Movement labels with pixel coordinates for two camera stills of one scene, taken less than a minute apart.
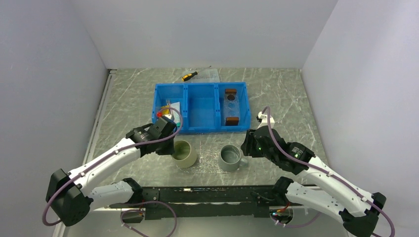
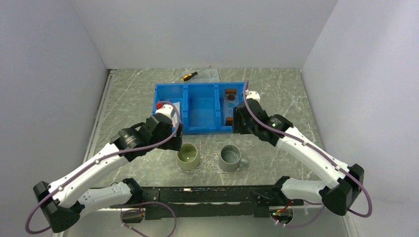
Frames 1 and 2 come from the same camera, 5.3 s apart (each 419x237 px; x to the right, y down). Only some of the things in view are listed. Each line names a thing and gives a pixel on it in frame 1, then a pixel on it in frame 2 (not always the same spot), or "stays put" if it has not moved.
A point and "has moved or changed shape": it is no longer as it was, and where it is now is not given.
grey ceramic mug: (230, 159) stays put
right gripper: (247, 146) → (237, 127)
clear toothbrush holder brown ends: (231, 107) stays put
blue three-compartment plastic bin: (202, 104) stays put
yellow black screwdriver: (188, 76) stays put
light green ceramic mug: (184, 155) has moved or changed shape
